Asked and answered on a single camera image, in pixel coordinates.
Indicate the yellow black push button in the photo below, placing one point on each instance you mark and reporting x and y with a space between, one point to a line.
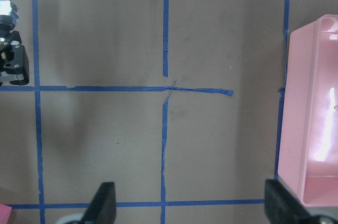
9 18

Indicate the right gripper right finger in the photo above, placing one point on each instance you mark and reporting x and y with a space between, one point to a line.
281 207

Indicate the pink cube far side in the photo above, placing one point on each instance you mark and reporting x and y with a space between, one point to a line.
5 212

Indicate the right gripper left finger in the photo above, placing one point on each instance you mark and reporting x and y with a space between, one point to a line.
102 208

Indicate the pink plastic bin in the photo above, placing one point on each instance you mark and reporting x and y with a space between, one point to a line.
308 145

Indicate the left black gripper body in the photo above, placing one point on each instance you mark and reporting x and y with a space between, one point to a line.
14 59

